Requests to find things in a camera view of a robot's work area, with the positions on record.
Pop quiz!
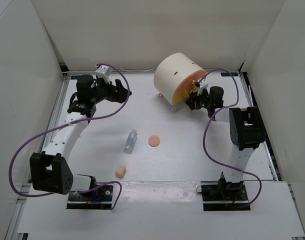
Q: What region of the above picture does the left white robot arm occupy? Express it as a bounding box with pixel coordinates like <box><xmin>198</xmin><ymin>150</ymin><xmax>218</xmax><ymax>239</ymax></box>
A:
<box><xmin>29</xmin><ymin>74</ymin><xmax>132</xmax><ymax>200</ymax></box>

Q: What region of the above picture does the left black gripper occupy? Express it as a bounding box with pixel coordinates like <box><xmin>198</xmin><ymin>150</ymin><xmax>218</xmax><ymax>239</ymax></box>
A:
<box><xmin>90</xmin><ymin>76</ymin><xmax>132</xmax><ymax>105</ymax></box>

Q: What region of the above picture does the pale bottom drawer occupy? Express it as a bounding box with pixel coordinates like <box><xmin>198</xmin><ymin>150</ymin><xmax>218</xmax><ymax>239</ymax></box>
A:
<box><xmin>172</xmin><ymin>101</ymin><xmax>187</xmax><ymax>112</ymax></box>

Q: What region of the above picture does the round peach powder puff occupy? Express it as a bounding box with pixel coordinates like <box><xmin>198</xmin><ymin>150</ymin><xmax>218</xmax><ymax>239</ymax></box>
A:
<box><xmin>148</xmin><ymin>135</ymin><xmax>160</xmax><ymax>147</ymax></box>

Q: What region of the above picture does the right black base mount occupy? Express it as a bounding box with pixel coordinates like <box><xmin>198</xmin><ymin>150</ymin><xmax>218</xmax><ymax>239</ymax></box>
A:
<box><xmin>196</xmin><ymin>179</ymin><xmax>251</xmax><ymax>212</ymax></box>

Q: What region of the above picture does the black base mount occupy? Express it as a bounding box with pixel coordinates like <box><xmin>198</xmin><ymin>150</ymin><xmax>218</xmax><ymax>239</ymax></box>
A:
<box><xmin>196</xmin><ymin>179</ymin><xmax>251</xmax><ymax>212</ymax></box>
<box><xmin>66</xmin><ymin>183</ymin><xmax>114</xmax><ymax>210</ymax></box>

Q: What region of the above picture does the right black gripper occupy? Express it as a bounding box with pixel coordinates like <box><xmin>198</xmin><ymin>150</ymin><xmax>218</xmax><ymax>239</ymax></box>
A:
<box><xmin>185</xmin><ymin>87</ymin><xmax>213</xmax><ymax>111</ymax></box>

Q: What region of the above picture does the clear bottle blue label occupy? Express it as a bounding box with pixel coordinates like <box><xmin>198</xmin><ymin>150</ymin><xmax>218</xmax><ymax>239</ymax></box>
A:
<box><xmin>123</xmin><ymin>129</ymin><xmax>138</xmax><ymax>154</ymax></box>

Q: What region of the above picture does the beige makeup sponge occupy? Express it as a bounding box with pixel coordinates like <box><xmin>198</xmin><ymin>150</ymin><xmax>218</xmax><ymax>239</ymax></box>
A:
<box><xmin>115</xmin><ymin>165</ymin><xmax>127</xmax><ymax>179</ymax></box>

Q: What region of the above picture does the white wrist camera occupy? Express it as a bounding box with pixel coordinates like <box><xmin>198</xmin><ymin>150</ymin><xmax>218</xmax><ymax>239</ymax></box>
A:
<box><xmin>95</xmin><ymin>65</ymin><xmax>113</xmax><ymax>84</ymax></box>
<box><xmin>195</xmin><ymin>78</ymin><xmax>209</xmax><ymax>96</ymax></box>

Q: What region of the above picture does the cream round drawer cabinet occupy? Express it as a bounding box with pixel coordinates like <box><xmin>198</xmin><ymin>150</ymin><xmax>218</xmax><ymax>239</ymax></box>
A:
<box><xmin>153</xmin><ymin>52</ymin><xmax>204</xmax><ymax>107</ymax></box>

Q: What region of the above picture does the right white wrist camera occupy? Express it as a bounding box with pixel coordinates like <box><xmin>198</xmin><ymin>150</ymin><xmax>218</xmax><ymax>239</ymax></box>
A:
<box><xmin>195</xmin><ymin>78</ymin><xmax>209</xmax><ymax>96</ymax></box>

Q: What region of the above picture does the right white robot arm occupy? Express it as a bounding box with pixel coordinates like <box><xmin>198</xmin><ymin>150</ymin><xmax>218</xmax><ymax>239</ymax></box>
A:
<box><xmin>185</xmin><ymin>86</ymin><xmax>267</xmax><ymax>200</ymax></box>

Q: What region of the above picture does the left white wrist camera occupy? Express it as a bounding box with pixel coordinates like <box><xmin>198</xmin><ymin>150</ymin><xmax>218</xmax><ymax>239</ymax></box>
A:
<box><xmin>95</xmin><ymin>65</ymin><xmax>113</xmax><ymax>84</ymax></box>

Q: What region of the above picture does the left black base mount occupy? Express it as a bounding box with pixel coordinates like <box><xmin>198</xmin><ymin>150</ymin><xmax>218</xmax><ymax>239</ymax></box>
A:
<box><xmin>66</xmin><ymin>183</ymin><xmax>114</xmax><ymax>210</ymax></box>

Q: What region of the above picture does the yellow drawer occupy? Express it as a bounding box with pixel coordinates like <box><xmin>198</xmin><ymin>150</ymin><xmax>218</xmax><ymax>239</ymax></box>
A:
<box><xmin>172</xmin><ymin>87</ymin><xmax>193</xmax><ymax>105</ymax></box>

